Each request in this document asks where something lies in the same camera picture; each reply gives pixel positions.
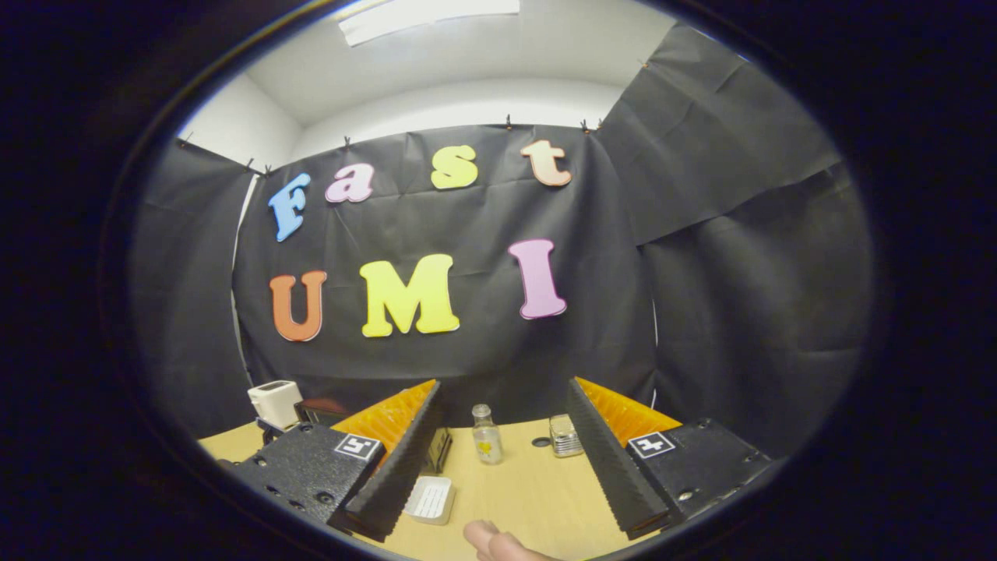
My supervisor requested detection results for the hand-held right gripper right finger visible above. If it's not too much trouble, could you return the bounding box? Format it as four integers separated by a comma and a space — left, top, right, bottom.
566, 376, 773, 540

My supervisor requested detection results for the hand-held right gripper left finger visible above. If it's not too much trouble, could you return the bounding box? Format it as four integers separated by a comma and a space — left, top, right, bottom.
226, 379, 445, 544

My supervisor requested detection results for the white rectangular dish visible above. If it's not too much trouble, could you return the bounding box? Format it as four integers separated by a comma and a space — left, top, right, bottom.
403, 475, 457, 525

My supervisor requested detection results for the clear glass bottle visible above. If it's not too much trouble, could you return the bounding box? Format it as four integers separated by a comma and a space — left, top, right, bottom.
472, 404, 504, 466

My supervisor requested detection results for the white toaster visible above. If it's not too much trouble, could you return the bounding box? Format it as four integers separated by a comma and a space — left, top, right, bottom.
248, 380, 304, 430

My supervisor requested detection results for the black backdrop cloth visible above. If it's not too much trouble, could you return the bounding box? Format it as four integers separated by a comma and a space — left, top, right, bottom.
129, 23, 873, 460

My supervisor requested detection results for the large ceiling light panel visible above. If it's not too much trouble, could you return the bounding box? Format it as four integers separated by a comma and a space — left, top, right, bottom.
337, 0, 521, 48

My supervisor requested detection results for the metal wire utensil holder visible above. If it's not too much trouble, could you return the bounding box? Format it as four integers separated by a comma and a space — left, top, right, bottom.
549, 414, 585, 458

